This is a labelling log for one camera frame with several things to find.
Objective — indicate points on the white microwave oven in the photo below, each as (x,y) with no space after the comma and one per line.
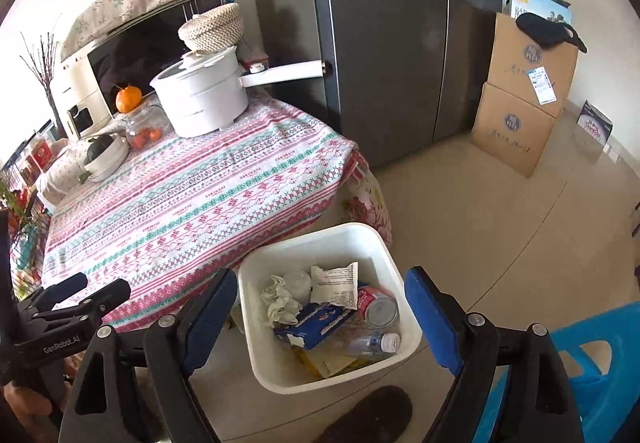
(130,58)

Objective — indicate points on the large white tissue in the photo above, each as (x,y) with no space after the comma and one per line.
(277,298)

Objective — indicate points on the white plastic trash bin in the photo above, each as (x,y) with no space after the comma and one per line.
(370,243)

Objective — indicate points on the red packaged boxes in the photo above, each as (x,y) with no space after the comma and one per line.
(42,153)

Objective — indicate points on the dark slipper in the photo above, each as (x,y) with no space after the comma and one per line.
(370,415)

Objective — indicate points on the white electric pot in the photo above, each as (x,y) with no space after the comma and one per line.
(200,98)

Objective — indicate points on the white ceramic bowl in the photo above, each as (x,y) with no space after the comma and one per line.
(107,168)

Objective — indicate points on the red drink can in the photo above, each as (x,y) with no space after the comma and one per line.
(380,313)

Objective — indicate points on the glass jar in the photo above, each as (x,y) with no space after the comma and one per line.
(145,133)

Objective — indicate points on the blue plastic stool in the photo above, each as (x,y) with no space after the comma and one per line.
(590,348)

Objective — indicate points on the white printed paper packet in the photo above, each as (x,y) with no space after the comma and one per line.
(335,283)

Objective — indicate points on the person's left hand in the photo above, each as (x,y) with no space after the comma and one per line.
(25,405)

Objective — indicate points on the yellow paper wrapper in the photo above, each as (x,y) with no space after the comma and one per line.
(306,357)

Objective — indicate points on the grey refrigerator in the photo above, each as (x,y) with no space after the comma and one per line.
(390,48)

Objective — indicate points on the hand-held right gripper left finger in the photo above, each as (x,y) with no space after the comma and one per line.
(205,323)

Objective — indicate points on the clear plastic water bottle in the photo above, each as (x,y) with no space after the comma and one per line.
(370,345)

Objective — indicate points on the blue drink carton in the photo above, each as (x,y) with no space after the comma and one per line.
(315,325)

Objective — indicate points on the vase of dry twigs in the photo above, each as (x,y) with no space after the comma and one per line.
(42,68)

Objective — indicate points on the small printed box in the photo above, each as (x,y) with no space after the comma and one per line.
(595,125)

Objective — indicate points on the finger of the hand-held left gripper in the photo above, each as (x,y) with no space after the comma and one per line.
(110,295)
(60,288)

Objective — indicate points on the floral undercloth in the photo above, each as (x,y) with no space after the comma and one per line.
(370,203)

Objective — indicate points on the orange tangerine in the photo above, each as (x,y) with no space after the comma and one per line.
(129,99)

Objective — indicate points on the green pumpkin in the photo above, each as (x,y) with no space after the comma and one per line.
(100,148)

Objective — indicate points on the cardboard box with label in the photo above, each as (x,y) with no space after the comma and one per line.
(515,58)

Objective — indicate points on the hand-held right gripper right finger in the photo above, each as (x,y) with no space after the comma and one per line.
(430,318)

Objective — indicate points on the green leafy plant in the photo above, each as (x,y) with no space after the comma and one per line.
(10,198)

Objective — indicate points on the plain cardboard box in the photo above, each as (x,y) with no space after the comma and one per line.
(510,133)

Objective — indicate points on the floral pillow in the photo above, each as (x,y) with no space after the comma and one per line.
(55,173)

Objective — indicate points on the white air fryer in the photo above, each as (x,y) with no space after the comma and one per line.
(75,93)

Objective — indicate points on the small red box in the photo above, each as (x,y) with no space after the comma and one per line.
(255,57)

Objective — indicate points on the striped patterned tablecloth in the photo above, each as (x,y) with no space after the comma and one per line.
(200,203)

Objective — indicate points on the blue and white box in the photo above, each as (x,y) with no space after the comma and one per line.
(535,3)

